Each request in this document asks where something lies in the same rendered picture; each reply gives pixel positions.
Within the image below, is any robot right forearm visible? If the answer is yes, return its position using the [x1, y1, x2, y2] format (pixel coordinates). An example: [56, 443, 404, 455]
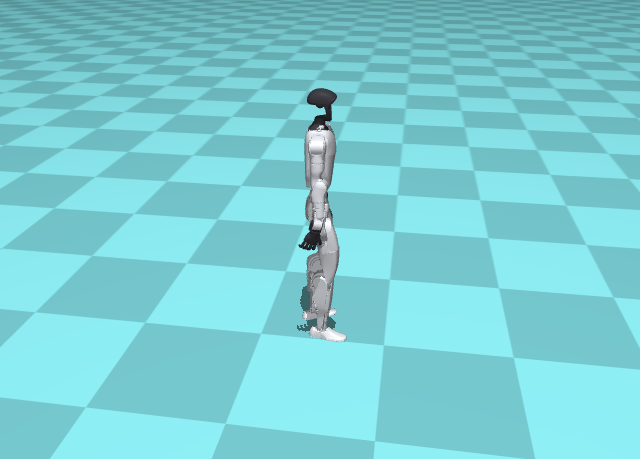
[311, 182, 326, 231]

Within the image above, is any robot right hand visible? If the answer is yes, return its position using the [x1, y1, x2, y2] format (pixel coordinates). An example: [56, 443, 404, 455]
[299, 220, 323, 250]

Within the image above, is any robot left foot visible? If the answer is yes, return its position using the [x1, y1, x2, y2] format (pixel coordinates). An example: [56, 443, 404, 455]
[302, 309, 337, 320]

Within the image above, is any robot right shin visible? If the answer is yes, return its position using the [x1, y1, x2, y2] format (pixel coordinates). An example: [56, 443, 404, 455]
[312, 276, 334, 332]

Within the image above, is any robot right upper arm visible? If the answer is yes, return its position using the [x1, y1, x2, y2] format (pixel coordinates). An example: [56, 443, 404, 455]
[308, 136, 328, 192]

